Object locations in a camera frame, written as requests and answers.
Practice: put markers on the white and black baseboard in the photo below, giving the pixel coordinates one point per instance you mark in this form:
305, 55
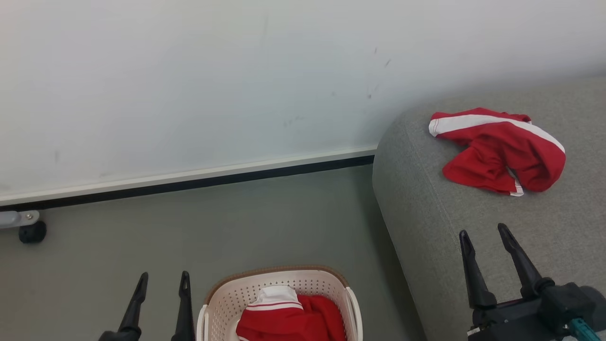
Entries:
189, 182

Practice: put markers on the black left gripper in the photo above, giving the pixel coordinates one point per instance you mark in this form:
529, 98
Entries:
118, 336

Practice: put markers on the red shorts with white stripe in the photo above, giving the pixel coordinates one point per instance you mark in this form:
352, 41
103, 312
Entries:
502, 147

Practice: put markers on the white perforated plastic laundry basket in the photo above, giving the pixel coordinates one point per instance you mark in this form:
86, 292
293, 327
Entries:
232, 298

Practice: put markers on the grey fabric sofa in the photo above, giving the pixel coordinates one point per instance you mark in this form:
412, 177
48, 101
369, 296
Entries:
473, 218

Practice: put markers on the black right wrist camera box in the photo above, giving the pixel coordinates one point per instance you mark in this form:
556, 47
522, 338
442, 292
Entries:
565, 303

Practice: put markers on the grey metal caster bracket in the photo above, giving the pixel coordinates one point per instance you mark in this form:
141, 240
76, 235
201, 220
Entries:
16, 219

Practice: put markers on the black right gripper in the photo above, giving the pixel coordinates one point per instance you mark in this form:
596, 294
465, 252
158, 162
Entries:
511, 322

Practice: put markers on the red shirt with white collar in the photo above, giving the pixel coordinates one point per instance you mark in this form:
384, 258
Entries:
293, 322

